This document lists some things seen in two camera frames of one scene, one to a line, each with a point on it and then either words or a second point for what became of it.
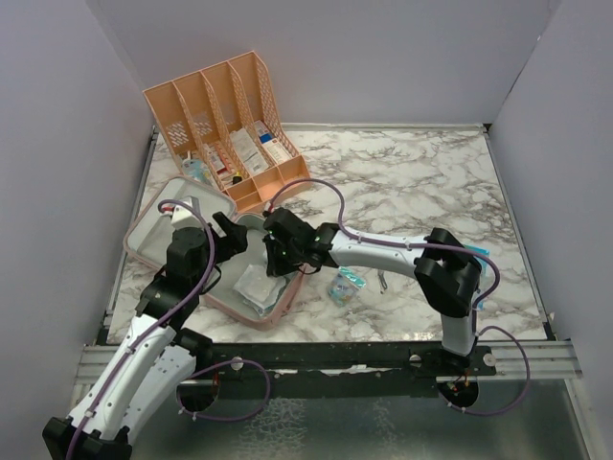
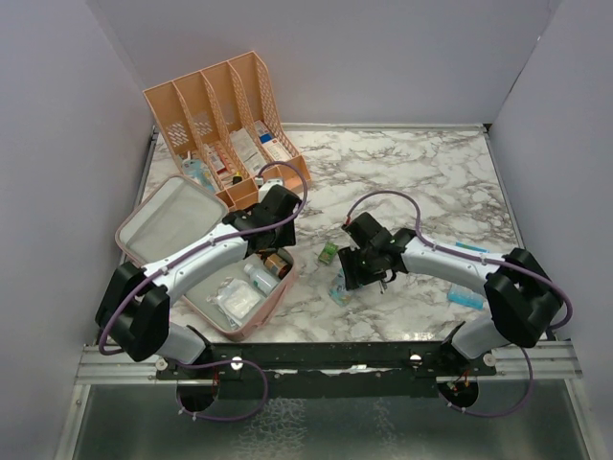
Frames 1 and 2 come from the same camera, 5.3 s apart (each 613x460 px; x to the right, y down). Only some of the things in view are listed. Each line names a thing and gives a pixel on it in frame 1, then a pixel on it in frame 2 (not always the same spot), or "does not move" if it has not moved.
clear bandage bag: [341, 290] does not move
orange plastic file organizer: [226, 123] does not move
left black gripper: [235, 240] to [287, 239]
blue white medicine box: [273, 149] does not move
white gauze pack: [259, 287] to [237, 299]
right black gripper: [274, 266] to [353, 275]
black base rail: [335, 370] does not move
